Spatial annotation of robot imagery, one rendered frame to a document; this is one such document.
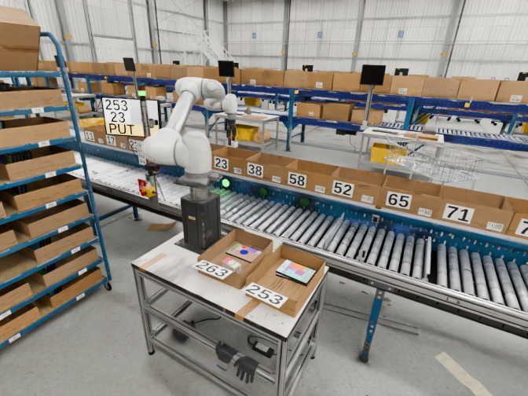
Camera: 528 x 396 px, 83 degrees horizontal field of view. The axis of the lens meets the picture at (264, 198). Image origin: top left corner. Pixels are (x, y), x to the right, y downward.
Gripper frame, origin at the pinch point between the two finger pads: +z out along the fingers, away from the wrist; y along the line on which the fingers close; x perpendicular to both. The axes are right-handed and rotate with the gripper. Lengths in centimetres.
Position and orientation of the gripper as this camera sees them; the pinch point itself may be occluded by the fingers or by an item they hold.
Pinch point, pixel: (231, 141)
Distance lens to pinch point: 281.0
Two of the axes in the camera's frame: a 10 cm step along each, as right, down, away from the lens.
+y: 4.8, -3.4, 8.1
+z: -0.4, 9.1, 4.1
